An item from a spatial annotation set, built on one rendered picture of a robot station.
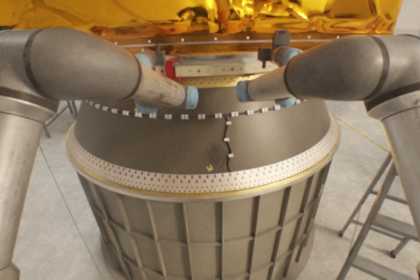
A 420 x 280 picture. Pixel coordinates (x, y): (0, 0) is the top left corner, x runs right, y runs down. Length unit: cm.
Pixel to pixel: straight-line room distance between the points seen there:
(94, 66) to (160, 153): 78
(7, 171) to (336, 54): 54
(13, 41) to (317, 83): 49
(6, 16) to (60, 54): 97
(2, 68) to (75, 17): 76
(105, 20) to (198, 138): 66
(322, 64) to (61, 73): 41
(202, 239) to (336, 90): 112
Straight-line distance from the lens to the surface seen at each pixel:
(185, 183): 108
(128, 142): 120
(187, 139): 107
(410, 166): 47
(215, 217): 123
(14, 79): 44
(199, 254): 148
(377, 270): 175
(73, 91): 39
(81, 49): 38
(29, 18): 128
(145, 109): 77
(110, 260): 240
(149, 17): 108
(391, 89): 47
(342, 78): 42
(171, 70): 105
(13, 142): 44
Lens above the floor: 189
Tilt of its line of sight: 29 degrees down
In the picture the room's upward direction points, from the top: 2 degrees counter-clockwise
